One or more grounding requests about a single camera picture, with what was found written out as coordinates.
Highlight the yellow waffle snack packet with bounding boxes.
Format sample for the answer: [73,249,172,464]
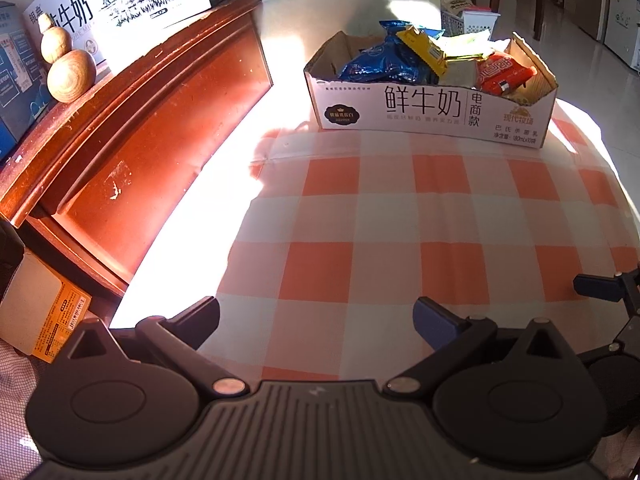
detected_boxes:
[396,24,447,79]

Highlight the orange checked bed sheet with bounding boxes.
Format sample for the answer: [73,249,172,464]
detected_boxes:
[200,114,640,387]

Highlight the dark blue snack packet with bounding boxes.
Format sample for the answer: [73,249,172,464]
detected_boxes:
[339,20,442,87]

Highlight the orange label box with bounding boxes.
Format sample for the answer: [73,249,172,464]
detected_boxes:
[0,249,94,364]

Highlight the red wooden headboard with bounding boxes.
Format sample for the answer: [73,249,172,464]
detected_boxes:
[0,0,274,302]

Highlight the white milk carton case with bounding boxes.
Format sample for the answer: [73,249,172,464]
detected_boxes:
[22,0,227,74]

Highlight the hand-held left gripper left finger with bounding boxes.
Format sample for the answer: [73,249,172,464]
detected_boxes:
[59,295,251,401]

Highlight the red snack packet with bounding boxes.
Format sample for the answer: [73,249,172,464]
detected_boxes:
[474,51,539,97]

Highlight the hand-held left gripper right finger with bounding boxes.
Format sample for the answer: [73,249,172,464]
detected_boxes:
[382,296,581,400]

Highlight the blue printed box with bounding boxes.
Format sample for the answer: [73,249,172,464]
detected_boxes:
[0,1,59,162]

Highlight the person's checked clothing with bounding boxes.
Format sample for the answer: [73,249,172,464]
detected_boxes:
[0,339,47,480]

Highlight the green snack packet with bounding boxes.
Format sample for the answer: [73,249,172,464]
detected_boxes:
[434,29,494,62]

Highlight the wooden gourd ornament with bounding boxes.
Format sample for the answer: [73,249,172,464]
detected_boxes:
[38,12,97,105]

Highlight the white plastic basket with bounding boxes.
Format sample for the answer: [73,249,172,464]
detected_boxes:
[440,7,501,44]

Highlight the white chest freezer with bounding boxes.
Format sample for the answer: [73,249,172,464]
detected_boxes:
[602,0,640,72]

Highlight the white cardboard box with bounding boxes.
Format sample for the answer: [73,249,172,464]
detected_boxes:
[303,29,559,150]

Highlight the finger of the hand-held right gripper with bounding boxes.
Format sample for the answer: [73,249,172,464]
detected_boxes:
[572,268,640,317]

